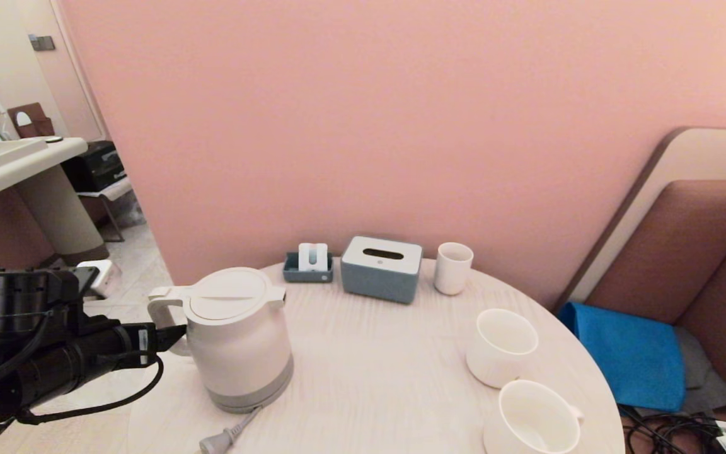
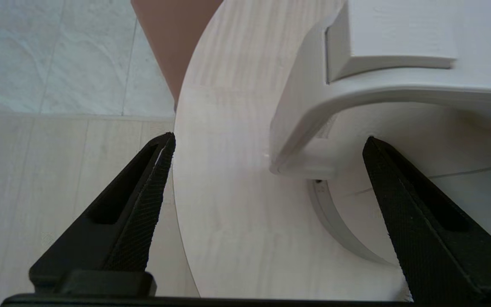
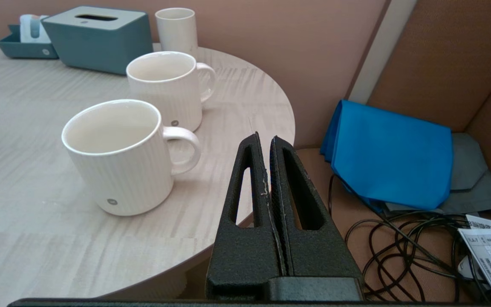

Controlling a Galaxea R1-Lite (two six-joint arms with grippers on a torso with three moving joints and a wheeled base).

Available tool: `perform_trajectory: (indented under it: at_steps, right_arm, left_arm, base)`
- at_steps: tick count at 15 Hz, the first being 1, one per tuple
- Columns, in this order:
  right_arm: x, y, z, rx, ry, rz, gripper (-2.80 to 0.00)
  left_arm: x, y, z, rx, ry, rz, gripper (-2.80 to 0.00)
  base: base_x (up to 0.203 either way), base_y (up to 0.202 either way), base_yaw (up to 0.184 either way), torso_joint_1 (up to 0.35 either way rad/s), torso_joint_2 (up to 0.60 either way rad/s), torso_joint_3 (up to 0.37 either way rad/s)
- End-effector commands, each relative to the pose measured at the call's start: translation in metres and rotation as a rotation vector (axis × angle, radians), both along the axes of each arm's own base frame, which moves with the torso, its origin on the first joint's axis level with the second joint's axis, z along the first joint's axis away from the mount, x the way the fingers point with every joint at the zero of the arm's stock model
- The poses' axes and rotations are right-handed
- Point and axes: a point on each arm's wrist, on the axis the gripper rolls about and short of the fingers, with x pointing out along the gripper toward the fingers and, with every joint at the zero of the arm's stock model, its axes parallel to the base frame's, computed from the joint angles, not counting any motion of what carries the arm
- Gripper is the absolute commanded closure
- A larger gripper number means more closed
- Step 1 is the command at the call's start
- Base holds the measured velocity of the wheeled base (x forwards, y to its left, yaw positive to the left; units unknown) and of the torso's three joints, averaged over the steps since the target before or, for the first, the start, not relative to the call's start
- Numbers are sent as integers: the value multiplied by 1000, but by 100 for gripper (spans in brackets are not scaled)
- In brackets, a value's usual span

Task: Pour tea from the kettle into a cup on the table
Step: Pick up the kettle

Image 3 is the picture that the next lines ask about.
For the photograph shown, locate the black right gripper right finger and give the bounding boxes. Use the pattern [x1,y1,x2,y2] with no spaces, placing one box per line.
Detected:
[270,136,363,278]

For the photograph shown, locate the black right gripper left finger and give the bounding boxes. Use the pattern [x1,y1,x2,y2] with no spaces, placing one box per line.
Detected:
[206,132,287,299]

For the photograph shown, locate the blue cloth bag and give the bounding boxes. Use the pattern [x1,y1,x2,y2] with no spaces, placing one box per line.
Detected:
[320,99,454,212]

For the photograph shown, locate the white ribbed mug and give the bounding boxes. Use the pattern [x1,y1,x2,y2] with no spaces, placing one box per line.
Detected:
[126,51,217,132]
[61,99,202,217]

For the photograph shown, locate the grey cloth bag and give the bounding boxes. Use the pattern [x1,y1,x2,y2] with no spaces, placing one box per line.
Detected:
[384,132,491,216]

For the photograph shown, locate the grey-blue tissue box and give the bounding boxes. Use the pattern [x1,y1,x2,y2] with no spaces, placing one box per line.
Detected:
[41,6,154,76]

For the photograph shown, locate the small grey-blue tray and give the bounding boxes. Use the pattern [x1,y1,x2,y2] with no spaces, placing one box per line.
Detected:
[0,24,59,59]

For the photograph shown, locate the white sachet packets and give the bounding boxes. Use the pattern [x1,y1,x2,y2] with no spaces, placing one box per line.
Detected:
[19,14,52,44]

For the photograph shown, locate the tangled black cables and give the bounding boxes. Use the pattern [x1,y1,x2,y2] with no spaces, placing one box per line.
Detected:
[327,173,491,303]

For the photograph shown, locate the white handleless cup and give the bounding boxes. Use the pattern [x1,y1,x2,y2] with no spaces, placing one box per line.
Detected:
[155,8,198,58]

